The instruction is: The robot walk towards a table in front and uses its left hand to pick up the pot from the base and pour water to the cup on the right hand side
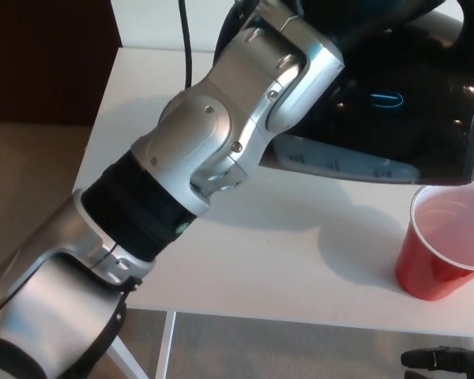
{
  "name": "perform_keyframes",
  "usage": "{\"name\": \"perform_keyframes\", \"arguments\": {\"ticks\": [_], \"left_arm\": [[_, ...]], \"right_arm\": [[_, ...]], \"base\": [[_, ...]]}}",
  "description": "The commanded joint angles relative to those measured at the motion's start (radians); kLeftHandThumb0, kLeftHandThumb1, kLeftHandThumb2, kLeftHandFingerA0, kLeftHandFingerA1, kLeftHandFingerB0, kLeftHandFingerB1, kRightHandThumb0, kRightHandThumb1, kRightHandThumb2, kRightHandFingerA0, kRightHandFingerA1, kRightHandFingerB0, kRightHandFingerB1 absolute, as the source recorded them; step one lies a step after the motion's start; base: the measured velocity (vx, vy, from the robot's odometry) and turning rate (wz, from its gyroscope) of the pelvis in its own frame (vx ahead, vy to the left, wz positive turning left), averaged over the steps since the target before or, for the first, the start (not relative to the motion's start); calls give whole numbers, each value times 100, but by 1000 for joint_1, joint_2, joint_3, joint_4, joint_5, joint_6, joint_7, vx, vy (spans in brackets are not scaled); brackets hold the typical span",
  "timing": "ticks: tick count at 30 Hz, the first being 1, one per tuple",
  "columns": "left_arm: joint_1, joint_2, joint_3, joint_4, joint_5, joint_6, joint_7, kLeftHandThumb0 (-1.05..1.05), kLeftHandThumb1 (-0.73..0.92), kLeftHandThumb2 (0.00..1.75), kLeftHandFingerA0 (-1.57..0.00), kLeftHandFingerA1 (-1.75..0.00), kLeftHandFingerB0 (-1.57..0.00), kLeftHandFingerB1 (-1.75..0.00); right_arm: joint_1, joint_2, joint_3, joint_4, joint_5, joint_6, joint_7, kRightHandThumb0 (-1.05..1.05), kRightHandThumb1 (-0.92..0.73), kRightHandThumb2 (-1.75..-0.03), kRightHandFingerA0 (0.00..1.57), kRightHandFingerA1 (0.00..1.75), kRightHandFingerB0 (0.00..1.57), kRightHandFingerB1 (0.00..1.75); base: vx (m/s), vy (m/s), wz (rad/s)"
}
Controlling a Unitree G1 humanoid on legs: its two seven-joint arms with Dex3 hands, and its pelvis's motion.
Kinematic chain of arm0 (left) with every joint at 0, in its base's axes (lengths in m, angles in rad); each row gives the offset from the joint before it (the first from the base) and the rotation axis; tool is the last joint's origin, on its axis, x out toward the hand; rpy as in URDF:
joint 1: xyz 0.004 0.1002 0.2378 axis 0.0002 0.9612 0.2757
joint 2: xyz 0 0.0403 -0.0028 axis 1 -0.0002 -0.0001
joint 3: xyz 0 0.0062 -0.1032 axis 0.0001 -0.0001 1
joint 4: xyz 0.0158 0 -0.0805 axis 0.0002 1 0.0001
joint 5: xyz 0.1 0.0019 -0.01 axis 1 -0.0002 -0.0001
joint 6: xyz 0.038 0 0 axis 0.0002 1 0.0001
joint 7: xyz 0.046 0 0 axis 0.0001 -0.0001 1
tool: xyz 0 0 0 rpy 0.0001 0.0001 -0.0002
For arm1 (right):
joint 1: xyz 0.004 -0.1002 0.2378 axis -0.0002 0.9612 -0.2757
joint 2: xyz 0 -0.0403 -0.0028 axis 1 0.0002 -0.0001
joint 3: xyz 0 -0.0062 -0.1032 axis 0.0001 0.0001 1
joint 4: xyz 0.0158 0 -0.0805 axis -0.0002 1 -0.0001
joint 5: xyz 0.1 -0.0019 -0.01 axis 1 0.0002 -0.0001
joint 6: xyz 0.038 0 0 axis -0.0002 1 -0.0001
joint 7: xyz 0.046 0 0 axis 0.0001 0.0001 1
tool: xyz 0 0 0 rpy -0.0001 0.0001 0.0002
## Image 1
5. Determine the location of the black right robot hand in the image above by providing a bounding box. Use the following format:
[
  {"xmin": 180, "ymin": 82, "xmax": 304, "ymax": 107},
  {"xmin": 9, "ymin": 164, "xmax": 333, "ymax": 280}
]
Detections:
[{"xmin": 401, "ymin": 345, "xmax": 474, "ymax": 379}]

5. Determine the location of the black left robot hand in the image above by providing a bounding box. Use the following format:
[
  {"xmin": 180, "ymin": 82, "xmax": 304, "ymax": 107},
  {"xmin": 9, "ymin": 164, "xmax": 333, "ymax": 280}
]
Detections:
[{"xmin": 214, "ymin": 0, "xmax": 381, "ymax": 57}]

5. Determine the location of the black electric kettle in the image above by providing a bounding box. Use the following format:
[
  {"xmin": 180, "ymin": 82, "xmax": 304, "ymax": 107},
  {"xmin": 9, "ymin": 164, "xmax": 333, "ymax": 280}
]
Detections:
[{"xmin": 260, "ymin": 0, "xmax": 474, "ymax": 189}]

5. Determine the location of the red plastic cup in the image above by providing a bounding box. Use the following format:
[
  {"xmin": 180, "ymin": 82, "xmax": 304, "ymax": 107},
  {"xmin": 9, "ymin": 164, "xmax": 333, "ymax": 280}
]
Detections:
[{"xmin": 394, "ymin": 184, "xmax": 474, "ymax": 302}]

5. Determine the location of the white cabinet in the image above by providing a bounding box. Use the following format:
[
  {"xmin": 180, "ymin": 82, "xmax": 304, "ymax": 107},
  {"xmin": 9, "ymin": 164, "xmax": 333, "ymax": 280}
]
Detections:
[{"xmin": 113, "ymin": 0, "xmax": 465, "ymax": 51}]

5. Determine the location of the white metal frame table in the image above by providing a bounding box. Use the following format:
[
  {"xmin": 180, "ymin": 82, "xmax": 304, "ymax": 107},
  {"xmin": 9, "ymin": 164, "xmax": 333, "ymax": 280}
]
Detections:
[{"xmin": 70, "ymin": 47, "xmax": 474, "ymax": 379}]

